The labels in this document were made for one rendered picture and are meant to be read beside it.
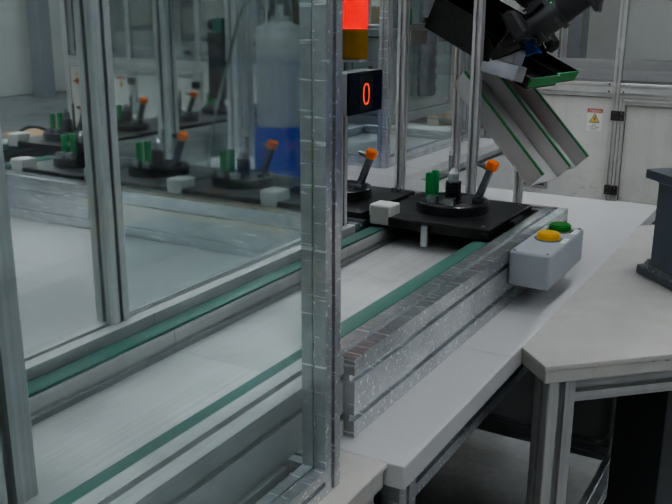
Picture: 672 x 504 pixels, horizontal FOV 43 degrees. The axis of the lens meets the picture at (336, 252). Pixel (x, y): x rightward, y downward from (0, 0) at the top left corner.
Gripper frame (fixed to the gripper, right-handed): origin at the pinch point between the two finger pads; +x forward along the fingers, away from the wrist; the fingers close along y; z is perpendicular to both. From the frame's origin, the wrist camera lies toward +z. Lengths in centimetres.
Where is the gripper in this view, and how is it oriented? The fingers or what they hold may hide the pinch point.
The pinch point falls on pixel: (510, 48)
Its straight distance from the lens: 174.6
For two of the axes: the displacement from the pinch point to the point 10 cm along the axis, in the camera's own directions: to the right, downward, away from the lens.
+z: -4.5, -8.6, 2.2
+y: -5.5, 0.8, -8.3
